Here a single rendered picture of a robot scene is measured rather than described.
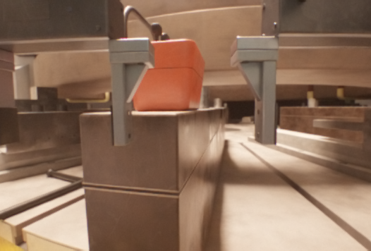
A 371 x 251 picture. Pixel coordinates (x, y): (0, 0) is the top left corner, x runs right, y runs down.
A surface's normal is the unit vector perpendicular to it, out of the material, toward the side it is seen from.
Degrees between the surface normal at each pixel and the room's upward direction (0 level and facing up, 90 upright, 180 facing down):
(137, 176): 90
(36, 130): 90
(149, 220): 90
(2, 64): 90
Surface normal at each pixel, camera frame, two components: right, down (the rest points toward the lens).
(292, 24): -0.03, 0.09
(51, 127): 0.82, 0.04
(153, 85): -0.20, 0.21
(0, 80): 1.00, -0.01
